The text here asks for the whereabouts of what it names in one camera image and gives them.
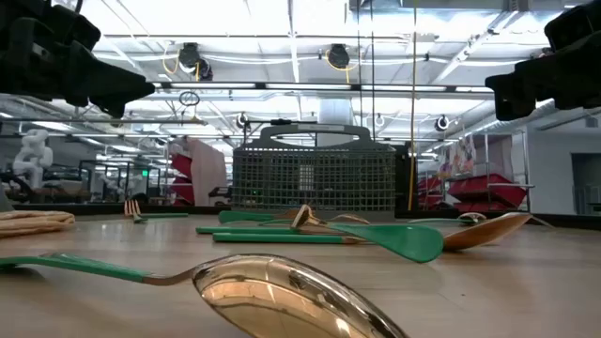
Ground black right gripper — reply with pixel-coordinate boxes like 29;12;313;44
485;0;601;122

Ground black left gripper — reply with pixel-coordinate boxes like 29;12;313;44
0;0;157;119

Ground grey mesh cutlery basket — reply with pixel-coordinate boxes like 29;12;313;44
232;122;398;222

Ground metal ceiling pipe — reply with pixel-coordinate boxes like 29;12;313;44
0;116;208;126

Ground colourful hanging items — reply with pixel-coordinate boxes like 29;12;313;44
439;133;478;178

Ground metal shelf rack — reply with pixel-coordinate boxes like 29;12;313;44
482;130;537;213

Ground white robot figure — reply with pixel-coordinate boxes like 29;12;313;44
11;129;55;190

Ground red storage bin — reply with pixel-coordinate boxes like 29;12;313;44
416;176;448;211
447;172;528;204
169;152;194;180
453;200;520;213
169;177;196;207

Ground pale pink board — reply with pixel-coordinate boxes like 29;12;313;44
186;137;229;207

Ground black cabinet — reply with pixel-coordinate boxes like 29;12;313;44
395;142;419;212

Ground black stand bar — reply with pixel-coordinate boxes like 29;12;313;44
241;116;320;147

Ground long ceiling light strip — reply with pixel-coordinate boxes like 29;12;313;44
154;80;494;94

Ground white column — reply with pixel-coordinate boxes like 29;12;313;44
317;97;354;147

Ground silver ventilation duct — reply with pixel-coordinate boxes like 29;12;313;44
462;99;558;138

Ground hanging black cable ring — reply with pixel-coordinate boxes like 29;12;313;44
177;89;202;108

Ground black hanging cable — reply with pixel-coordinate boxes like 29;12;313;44
369;0;377;142
355;0;363;142

